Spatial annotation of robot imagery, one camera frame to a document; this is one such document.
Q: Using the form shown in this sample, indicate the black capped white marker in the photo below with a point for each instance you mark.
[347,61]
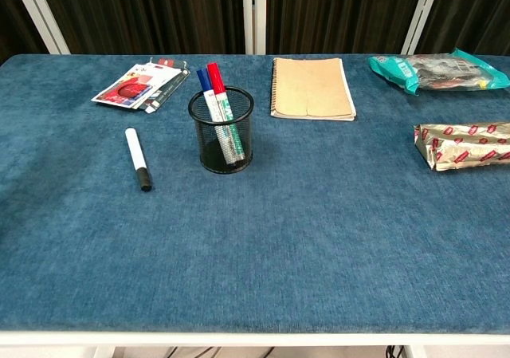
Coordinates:
[137,156]

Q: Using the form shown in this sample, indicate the black mesh pen holder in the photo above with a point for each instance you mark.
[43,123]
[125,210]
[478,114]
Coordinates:
[223,150]

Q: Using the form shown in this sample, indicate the red capped marker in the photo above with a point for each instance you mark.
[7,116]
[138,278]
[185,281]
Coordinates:
[218,83]

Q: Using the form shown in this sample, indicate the blue capped marker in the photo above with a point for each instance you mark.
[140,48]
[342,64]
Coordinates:
[205,82]

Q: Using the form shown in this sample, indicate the blue fabric table cloth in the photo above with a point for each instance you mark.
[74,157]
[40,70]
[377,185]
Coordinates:
[255,234]

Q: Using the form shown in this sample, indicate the tan spiral notebook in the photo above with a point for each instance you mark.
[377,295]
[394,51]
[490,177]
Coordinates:
[312,88]

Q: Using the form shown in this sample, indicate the flattened red white cardboard packaging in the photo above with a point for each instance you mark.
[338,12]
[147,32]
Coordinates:
[137,87]

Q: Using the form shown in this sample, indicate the dark brown curtain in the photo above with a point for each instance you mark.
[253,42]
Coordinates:
[151,11]

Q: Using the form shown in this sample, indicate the teal clear plastic snack bag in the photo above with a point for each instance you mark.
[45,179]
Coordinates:
[438,71]

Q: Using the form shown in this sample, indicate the gold red foil package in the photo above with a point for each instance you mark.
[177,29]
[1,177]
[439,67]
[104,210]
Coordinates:
[466,144]

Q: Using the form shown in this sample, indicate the white frame post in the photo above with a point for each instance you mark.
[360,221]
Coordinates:
[421,13]
[40,13]
[254,13]

